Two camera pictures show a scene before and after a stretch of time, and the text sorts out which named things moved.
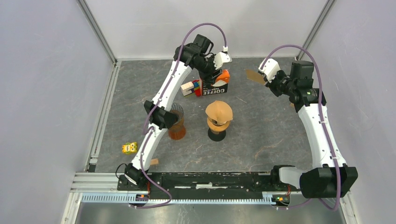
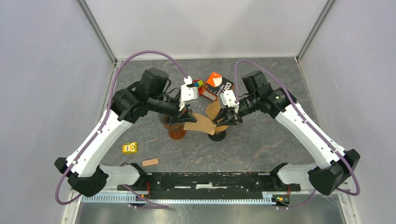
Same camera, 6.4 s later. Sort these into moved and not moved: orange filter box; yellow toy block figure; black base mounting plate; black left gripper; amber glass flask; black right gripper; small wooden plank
Moved: black left gripper; orange filter box; black right gripper
Not moved: black base mounting plate; yellow toy block figure; amber glass flask; small wooden plank
